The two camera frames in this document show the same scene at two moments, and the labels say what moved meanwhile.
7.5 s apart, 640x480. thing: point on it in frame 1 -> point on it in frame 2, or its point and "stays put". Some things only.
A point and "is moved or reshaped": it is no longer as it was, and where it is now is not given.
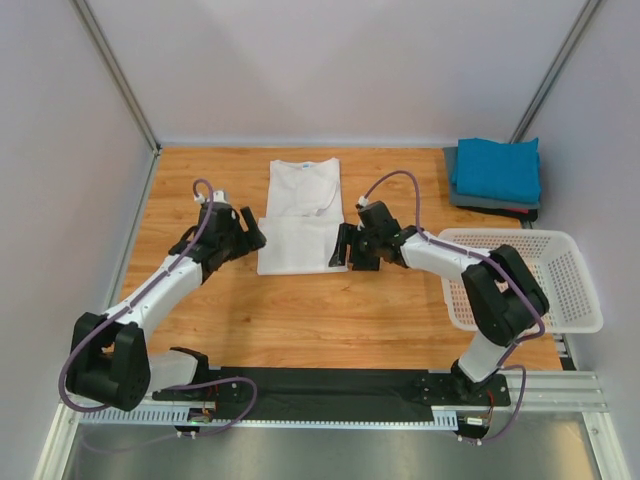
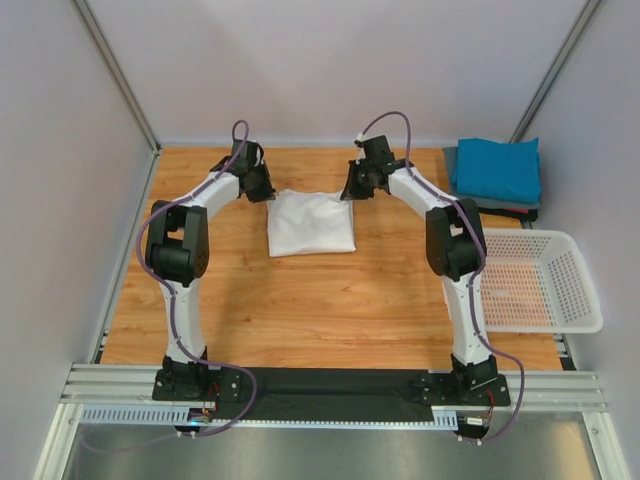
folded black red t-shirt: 529,215 stays put
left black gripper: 253,236 -> 266,193
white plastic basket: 555,261 stays put
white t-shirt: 304,213 is moved or reshaped
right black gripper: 345,237 -> 352,191
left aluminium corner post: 112,65 stays put
